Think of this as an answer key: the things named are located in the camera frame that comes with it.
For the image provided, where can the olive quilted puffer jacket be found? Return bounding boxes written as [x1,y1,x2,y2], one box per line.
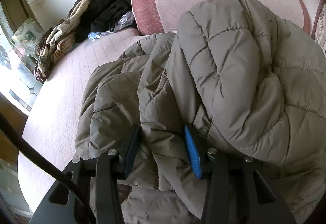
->
[76,0,325,223]

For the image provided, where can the black clothes pile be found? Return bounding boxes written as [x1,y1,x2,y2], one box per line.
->
[75,0,131,43]

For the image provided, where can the glass window door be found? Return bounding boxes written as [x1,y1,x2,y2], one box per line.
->
[1,8,43,115]

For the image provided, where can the beige brown patterned blanket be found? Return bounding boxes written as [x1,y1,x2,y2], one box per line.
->
[34,0,91,82]

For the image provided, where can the clear plastic bag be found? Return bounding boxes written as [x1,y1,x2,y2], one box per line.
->
[88,11,136,41]

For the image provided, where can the striped floral side cushion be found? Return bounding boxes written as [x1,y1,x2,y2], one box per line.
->
[312,3,325,55]

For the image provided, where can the black cable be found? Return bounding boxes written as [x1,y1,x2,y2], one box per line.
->
[0,111,85,209]

